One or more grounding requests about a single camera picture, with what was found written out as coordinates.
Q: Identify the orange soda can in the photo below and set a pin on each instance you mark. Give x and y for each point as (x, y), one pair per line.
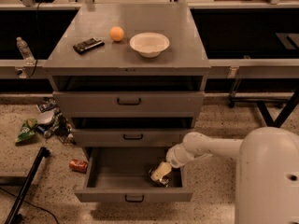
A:
(163, 182)

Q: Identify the grey middle drawer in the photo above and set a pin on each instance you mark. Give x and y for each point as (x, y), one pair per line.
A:
(128, 137)

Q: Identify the white bowl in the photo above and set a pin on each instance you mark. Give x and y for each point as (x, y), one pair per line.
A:
(149, 45)

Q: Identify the clear plastic water bottle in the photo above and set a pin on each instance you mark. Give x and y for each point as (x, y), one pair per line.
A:
(25, 51)

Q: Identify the dark snack bar packet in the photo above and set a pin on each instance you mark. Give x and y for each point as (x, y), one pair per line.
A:
(87, 45)

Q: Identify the pile of floor clutter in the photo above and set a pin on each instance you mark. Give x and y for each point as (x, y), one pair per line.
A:
(51, 122)

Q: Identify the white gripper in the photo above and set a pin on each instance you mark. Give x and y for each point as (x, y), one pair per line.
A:
(175, 158)

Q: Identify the orange fruit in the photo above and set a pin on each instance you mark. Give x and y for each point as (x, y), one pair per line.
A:
(116, 34)

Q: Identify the grey metal drawer cabinet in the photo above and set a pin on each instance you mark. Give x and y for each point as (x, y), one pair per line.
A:
(183, 66)

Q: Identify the red can on floor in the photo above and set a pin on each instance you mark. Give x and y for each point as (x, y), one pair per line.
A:
(78, 166)

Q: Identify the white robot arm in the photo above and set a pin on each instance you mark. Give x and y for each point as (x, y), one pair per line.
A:
(267, 171)

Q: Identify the black wheeled stand base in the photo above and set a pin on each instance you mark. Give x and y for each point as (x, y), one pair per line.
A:
(274, 110)

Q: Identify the green chip bag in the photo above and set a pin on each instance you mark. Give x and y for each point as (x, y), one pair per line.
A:
(27, 131)

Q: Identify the grey open bottom drawer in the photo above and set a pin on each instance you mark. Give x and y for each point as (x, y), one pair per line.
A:
(121, 174)

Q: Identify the grey top drawer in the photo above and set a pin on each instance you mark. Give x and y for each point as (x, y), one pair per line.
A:
(128, 101)

